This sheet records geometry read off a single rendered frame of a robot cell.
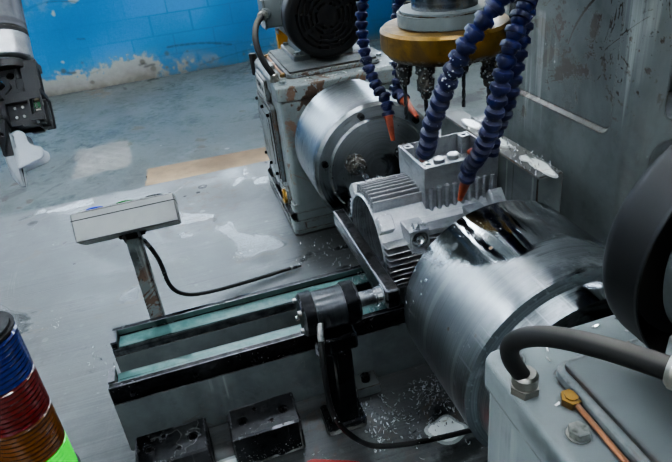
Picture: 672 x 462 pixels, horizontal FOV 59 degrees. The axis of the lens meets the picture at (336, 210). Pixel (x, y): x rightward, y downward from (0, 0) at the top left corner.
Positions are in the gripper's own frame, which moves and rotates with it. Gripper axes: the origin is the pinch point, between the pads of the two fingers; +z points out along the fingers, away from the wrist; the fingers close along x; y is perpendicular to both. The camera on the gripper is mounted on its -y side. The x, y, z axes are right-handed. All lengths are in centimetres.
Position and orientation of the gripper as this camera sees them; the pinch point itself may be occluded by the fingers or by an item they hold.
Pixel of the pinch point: (17, 180)
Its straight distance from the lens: 115.2
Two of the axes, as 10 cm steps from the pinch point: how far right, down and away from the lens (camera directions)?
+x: -1.9, 1.1, 9.8
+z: 2.4, 9.7, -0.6
